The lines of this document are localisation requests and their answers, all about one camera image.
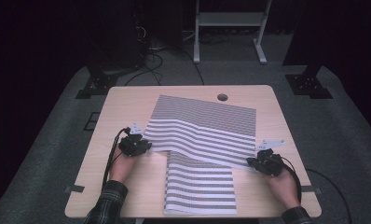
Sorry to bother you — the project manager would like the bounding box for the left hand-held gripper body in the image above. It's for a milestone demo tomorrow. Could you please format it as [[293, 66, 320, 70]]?
[[117, 122, 147, 158]]

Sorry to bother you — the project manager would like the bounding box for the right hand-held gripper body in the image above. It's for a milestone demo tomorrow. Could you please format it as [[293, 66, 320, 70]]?
[[255, 139, 286, 177]]

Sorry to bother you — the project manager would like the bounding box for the grey white striped cloth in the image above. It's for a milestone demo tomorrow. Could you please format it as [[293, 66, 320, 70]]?
[[143, 94, 257, 217]]

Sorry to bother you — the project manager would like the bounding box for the person's left hand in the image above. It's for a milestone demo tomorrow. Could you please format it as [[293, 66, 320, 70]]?
[[109, 150, 139, 175]]

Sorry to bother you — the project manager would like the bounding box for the person's right hand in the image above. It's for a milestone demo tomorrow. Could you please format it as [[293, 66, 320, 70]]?
[[266, 168, 296, 194]]

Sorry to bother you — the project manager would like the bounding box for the grey tape piece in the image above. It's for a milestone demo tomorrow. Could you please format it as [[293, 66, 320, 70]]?
[[64, 185, 86, 194], [300, 185, 323, 195]]

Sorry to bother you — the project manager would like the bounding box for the black stand base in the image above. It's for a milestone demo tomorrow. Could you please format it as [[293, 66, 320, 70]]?
[[284, 63, 334, 100], [75, 62, 119, 100]]

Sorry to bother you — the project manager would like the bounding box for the dark equipment cabinet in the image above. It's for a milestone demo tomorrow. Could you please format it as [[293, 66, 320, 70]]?
[[87, 0, 145, 69]]

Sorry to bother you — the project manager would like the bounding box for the white metal stand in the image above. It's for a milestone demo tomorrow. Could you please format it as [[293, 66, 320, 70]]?
[[192, 0, 273, 65]]

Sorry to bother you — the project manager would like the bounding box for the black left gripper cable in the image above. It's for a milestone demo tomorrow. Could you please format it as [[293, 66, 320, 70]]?
[[101, 127, 131, 190]]

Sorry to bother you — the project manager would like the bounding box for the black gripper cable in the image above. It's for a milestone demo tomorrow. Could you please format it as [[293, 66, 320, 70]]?
[[280, 155, 353, 224], [101, 127, 131, 190]]

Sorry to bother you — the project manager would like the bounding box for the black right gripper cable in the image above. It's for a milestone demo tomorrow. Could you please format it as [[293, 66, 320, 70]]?
[[280, 155, 353, 224]]

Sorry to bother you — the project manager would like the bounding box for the black looped floor cable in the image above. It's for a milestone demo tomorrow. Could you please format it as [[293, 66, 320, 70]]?
[[124, 51, 164, 87]]

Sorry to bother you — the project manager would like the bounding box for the black straight floor cable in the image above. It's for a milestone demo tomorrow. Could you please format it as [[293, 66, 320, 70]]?
[[180, 46, 206, 86]]

